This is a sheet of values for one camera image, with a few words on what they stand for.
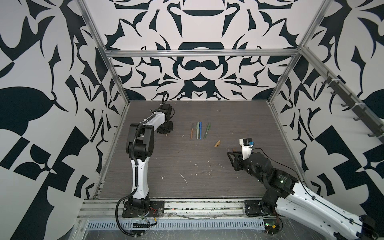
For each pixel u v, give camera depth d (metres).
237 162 0.64
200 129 1.03
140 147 0.57
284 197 0.52
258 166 0.54
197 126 1.05
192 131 1.02
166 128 0.91
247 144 0.63
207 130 1.03
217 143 0.96
